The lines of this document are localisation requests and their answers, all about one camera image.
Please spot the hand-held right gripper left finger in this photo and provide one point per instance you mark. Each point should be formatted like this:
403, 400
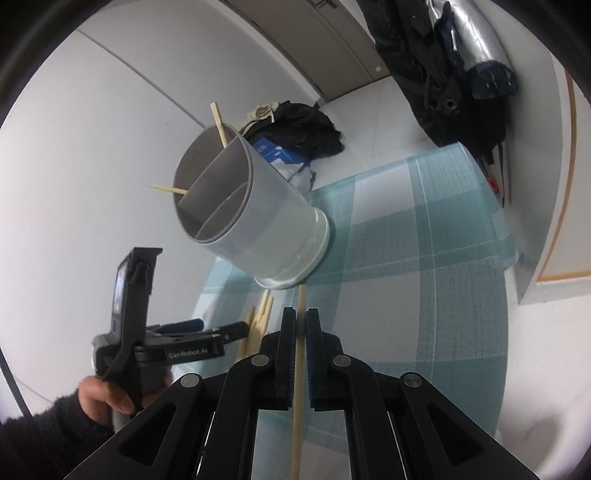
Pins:
289, 360

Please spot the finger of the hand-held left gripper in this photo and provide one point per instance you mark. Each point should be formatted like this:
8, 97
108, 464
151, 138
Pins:
231, 332
182, 326

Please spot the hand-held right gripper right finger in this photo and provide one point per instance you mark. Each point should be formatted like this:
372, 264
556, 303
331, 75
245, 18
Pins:
312, 360

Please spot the grey divided utensil holder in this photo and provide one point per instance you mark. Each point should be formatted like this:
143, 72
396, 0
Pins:
272, 221

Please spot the person's left hand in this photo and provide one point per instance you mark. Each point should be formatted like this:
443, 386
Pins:
99, 399

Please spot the teal plaid placemat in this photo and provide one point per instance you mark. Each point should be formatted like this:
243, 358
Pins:
415, 277

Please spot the blue and white box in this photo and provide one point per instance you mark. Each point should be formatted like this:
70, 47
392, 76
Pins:
272, 152

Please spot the black bag on floor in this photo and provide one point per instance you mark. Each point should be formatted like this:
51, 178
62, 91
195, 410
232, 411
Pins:
309, 127

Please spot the beige cloth item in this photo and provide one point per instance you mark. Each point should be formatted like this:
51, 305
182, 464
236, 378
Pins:
261, 112

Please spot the wood-framed white board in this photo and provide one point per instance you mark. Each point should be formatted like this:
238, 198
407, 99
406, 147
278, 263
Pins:
563, 230

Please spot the brown door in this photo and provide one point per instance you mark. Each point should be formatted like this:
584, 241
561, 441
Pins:
300, 41

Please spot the black hanging coat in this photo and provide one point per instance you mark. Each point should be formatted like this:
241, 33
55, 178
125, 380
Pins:
415, 69

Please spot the silver folded umbrella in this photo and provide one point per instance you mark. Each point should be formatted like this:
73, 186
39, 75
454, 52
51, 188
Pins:
480, 41

